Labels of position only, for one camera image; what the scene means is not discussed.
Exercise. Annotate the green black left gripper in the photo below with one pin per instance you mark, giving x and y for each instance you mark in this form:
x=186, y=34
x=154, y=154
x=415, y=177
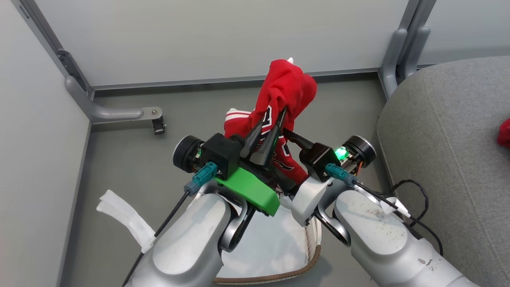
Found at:
x=249, y=189

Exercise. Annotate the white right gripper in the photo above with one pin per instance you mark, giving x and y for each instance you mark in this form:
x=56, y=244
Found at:
x=308, y=197

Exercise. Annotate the red jersey with white trim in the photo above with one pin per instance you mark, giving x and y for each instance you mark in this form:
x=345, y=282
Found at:
x=287, y=87

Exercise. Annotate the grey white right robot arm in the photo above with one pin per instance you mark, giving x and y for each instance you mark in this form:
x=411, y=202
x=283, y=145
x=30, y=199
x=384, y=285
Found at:
x=378, y=235

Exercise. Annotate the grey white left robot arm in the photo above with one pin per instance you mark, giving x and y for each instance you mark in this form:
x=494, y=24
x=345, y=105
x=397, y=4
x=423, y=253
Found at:
x=191, y=243

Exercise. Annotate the grey fabric sofa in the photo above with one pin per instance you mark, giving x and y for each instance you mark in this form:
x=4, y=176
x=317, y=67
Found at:
x=458, y=159

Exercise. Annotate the white laundry basket brown rim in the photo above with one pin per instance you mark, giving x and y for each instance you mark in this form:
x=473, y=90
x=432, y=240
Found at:
x=271, y=247

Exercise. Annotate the black caster wheel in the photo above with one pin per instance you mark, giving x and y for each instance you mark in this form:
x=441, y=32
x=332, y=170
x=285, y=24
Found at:
x=159, y=126

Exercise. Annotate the grey partition foot right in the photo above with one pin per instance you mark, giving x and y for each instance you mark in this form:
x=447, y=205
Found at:
x=398, y=52

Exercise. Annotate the small red cloth item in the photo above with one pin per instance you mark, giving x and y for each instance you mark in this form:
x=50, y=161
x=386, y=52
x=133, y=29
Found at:
x=505, y=133

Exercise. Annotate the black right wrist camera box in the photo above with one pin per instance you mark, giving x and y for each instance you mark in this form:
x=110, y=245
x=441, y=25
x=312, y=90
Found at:
x=318, y=157

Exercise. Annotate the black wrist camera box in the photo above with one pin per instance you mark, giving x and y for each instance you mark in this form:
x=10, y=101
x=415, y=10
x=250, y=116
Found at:
x=221, y=153
x=318, y=157

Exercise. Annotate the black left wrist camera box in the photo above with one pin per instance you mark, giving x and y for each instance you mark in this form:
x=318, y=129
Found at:
x=221, y=153

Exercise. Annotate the grey partition base rail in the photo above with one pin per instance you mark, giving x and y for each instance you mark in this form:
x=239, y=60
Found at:
x=199, y=81

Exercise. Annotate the grey partition foot bracket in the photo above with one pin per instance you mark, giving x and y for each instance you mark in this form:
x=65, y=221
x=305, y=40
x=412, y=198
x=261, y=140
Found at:
x=115, y=113

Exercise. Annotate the grey partition corner post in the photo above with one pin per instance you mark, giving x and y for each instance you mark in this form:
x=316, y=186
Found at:
x=44, y=36

